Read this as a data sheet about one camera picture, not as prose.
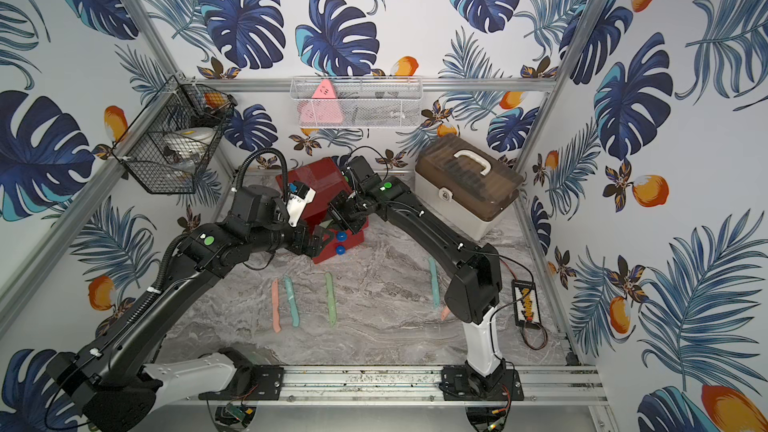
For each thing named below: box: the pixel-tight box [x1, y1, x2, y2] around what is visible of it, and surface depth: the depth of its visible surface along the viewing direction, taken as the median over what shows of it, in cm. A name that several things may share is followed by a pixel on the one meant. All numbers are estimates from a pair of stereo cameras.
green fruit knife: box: [325, 272, 337, 326], surface depth 91 cm
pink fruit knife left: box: [271, 278, 282, 333], surface depth 89 cm
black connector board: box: [512, 280, 542, 327], surface depth 87 cm
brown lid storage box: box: [414, 133, 524, 241], surface depth 96 cm
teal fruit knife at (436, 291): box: [428, 257, 440, 307], surface depth 94 cm
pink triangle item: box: [297, 79, 343, 124], surface depth 92 cm
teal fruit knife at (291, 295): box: [284, 276, 300, 327], surface depth 90 cm
